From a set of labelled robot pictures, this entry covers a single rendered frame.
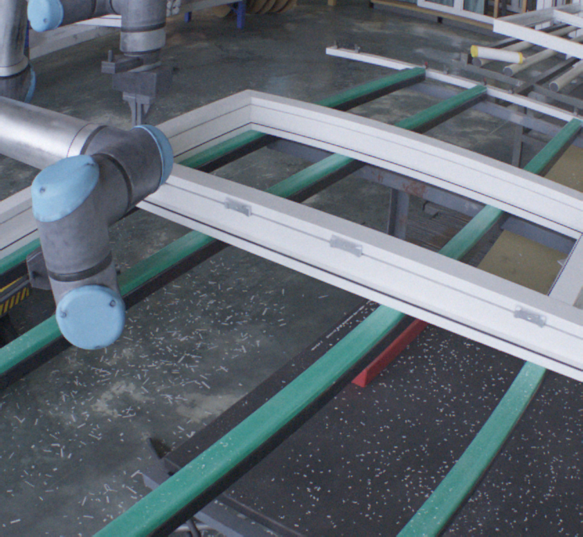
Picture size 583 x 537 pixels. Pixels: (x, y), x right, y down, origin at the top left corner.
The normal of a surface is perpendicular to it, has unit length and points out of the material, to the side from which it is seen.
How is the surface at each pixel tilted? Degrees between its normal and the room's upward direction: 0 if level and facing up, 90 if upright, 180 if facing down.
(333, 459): 0
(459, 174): 90
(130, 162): 47
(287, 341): 0
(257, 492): 0
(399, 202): 90
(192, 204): 90
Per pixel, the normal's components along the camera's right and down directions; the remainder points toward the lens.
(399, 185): -0.58, 0.40
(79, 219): 0.58, 0.33
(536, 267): 0.04, -0.86
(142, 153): 0.67, -0.45
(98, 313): 0.32, 0.49
